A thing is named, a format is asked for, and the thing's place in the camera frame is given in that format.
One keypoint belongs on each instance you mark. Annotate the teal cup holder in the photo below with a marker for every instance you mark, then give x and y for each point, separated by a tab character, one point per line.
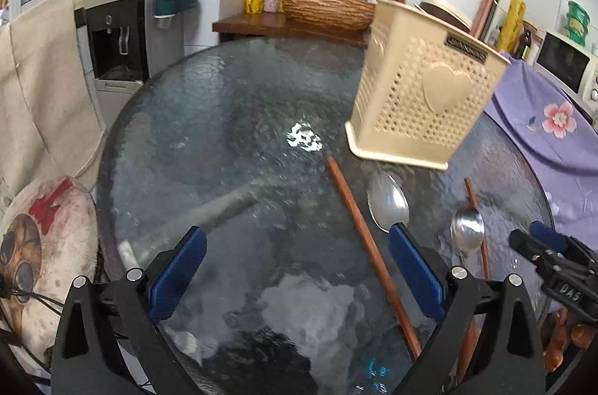
165	10

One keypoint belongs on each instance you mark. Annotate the white microwave oven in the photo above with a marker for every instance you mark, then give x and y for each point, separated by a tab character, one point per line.
572	68

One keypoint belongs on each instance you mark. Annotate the dog print cushion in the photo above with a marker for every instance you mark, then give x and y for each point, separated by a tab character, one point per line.
49	237

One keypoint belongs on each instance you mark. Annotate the green stacked containers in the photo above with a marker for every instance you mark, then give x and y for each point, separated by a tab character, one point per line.
577	22

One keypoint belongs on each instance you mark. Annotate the woven basin sink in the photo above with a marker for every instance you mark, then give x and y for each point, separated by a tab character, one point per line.
348	15

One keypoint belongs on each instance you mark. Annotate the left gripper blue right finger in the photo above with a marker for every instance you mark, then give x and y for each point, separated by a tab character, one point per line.
425	285

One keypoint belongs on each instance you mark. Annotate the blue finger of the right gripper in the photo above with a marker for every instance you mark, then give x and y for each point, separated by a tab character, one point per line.
527	246
552	239

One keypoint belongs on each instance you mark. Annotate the yellow roll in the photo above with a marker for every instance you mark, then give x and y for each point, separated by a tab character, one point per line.
511	27

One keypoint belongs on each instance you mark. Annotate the water dispenser machine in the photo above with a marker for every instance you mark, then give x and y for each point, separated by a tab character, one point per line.
128	46

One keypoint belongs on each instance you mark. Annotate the round silver spoon wooden handle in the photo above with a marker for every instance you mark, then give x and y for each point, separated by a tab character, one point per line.
468	233

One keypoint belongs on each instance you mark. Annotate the purple floral cloth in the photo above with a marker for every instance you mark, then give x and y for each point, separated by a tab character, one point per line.
558	143

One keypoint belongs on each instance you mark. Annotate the beige fabric cover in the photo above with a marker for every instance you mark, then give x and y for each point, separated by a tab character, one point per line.
49	125

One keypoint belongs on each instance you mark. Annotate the brown wooden chopstick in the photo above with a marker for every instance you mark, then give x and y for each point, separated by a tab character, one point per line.
373	251

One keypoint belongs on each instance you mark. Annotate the dark glass bottle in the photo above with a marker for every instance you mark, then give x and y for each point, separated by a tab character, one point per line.
524	44

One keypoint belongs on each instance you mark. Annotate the brown wooden counter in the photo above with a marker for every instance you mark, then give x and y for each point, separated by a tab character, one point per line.
273	25

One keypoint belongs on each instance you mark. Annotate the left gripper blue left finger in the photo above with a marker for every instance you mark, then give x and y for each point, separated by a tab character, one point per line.
171	272

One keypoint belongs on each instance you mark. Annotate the yellow mug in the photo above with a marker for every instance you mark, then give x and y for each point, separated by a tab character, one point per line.
254	7

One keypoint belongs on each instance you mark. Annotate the cream perforated utensil holder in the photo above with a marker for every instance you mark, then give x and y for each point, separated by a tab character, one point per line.
423	86

